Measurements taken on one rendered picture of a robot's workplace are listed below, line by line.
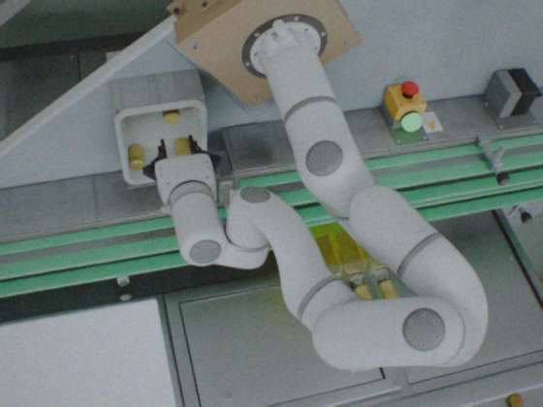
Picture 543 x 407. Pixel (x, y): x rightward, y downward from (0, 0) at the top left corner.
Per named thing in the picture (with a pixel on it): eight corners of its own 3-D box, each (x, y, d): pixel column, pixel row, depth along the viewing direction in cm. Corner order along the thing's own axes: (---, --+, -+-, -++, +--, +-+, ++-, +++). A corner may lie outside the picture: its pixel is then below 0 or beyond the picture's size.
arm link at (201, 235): (280, 232, 98) (270, 275, 104) (263, 190, 106) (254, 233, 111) (183, 236, 93) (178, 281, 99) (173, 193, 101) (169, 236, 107)
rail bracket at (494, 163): (469, 141, 143) (495, 187, 136) (480, 120, 137) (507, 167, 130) (485, 140, 144) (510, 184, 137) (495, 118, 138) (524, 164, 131)
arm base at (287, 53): (231, 32, 103) (256, 103, 95) (301, -2, 100) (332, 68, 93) (265, 81, 116) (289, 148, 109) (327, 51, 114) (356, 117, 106)
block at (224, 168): (209, 178, 140) (215, 203, 137) (209, 151, 133) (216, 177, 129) (225, 176, 141) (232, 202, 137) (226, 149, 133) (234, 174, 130)
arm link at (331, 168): (328, 84, 96) (364, 170, 89) (351, 124, 108) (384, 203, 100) (271, 111, 98) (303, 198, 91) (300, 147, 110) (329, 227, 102)
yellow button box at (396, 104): (380, 106, 145) (391, 129, 141) (387, 82, 139) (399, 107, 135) (407, 102, 146) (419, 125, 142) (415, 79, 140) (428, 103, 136)
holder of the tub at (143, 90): (123, 169, 140) (127, 196, 136) (109, 79, 118) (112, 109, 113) (198, 157, 144) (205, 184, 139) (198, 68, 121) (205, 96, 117)
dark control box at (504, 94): (483, 93, 150) (497, 118, 146) (495, 69, 144) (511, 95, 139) (511, 89, 152) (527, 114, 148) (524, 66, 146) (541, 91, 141)
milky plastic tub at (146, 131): (120, 155, 136) (125, 187, 131) (108, 80, 117) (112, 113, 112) (199, 143, 139) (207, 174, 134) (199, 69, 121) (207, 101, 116)
